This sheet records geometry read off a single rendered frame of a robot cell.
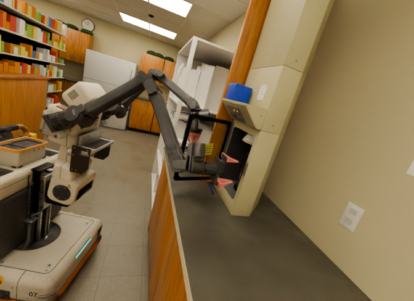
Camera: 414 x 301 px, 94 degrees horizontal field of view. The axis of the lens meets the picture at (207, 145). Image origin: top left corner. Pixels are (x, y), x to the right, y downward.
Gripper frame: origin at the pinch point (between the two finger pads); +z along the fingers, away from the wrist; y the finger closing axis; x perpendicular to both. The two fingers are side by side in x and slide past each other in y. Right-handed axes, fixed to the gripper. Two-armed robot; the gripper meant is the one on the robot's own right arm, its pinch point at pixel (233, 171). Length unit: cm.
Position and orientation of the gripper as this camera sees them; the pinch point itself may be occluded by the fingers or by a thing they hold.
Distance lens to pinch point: 86.9
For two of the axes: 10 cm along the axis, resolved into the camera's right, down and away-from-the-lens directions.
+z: 9.3, 1.6, 3.3
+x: -2.8, -2.9, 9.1
